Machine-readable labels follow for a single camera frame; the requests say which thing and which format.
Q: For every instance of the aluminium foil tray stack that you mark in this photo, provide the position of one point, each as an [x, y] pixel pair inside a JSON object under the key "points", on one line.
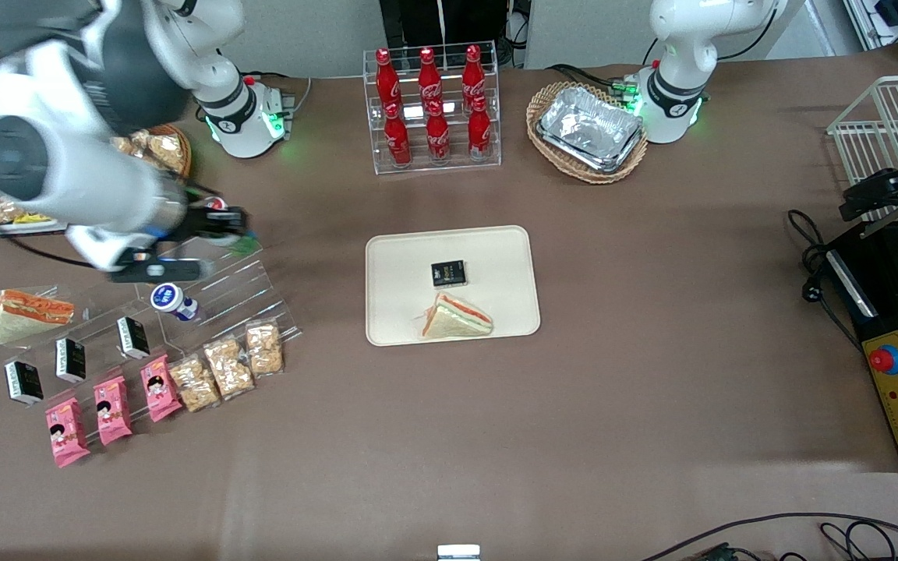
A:
{"points": [[589, 128]]}

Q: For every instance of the red cola bottle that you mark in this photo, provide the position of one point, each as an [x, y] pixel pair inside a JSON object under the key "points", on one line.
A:
{"points": [[438, 136], [429, 76], [479, 132], [387, 78], [472, 74], [397, 139]]}

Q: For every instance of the small black snack box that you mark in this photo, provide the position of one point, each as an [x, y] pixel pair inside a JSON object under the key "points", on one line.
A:
{"points": [[449, 273], [133, 337], [71, 360], [24, 382]]}

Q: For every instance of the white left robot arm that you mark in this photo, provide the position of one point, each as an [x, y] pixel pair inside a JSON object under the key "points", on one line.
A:
{"points": [[687, 47]]}

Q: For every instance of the clear acrylic bottle rack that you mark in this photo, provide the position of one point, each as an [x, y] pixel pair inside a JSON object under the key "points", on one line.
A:
{"points": [[488, 167]]}

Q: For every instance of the brown wicker snack basket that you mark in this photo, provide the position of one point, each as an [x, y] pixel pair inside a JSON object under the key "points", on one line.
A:
{"points": [[185, 148]]}

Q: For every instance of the yellow snack packet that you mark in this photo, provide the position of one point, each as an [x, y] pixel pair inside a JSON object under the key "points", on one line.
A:
{"points": [[34, 220]]}

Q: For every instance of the pink snack packet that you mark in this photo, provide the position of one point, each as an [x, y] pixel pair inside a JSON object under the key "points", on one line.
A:
{"points": [[112, 411], [67, 432], [160, 388]]}

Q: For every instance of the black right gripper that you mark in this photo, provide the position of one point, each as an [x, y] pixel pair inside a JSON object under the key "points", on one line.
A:
{"points": [[206, 221]]}

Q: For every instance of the clear acrylic stepped stand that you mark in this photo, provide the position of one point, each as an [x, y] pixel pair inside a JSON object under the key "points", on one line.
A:
{"points": [[246, 296]]}

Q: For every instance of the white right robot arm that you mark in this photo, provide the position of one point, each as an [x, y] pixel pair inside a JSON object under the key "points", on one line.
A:
{"points": [[67, 156]]}

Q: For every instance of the cream plastic serving tray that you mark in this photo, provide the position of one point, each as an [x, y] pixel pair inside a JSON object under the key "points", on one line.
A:
{"points": [[402, 312]]}

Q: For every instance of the wrapped triangle sandwich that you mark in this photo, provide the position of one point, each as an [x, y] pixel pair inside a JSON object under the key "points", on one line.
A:
{"points": [[32, 313], [453, 319]]}

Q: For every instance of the white rectangular snack tray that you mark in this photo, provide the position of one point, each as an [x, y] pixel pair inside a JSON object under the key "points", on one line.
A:
{"points": [[28, 227]]}

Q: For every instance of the grey base connector block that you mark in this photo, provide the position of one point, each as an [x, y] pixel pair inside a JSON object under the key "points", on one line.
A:
{"points": [[279, 109]]}

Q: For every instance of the wicker basket with foil trays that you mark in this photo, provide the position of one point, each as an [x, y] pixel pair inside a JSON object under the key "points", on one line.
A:
{"points": [[589, 175]]}

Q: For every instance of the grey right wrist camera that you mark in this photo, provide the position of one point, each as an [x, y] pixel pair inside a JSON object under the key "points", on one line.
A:
{"points": [[157, 271]]}

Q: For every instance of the blue gum bottle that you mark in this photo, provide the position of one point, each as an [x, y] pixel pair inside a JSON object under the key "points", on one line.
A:
{"points": [[172, 300]]}

